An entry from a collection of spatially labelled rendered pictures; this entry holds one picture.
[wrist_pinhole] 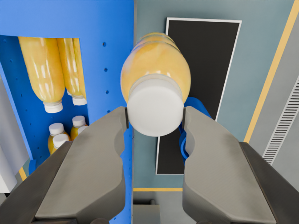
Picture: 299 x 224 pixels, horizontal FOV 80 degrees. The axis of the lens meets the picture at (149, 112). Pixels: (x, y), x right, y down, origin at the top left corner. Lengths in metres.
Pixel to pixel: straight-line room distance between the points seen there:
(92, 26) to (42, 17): 0.07
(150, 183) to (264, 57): 1.79
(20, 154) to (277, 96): 1.98
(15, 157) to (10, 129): 0.09
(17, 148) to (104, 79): 0.46
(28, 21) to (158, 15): 1.26
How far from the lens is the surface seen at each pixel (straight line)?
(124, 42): 0.36
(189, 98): 1.49
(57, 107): 0.49
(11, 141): 0.70
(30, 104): 0.58
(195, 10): 1.56
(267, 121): 2.17
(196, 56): 1.44
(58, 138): 0.55
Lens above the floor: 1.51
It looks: 61 degrees down
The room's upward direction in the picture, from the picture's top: 177 degrees clockwise
